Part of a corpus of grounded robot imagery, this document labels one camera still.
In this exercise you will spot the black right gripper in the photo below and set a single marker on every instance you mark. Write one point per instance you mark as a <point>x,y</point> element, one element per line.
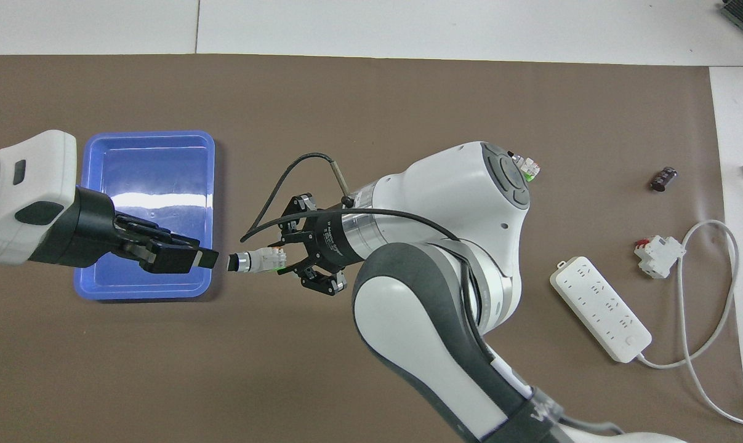
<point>334,243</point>

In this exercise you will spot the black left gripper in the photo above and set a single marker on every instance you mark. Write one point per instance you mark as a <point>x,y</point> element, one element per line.
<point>88,227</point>

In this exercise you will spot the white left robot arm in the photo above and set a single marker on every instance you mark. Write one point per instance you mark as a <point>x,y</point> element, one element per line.
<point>39,166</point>

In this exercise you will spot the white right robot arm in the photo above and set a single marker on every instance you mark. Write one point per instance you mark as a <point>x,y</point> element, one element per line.
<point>445,344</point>

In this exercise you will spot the blue plastic tray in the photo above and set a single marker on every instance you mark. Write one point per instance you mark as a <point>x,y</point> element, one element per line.
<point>162,166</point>

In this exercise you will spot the brown table mat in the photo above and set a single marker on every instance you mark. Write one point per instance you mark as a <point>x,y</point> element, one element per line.
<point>371,92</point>

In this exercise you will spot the white power strip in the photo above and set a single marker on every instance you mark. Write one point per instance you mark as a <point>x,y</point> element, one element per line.
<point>602,311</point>

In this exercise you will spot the white red circuit breaker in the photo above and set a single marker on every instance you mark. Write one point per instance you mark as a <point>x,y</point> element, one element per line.
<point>660,255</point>

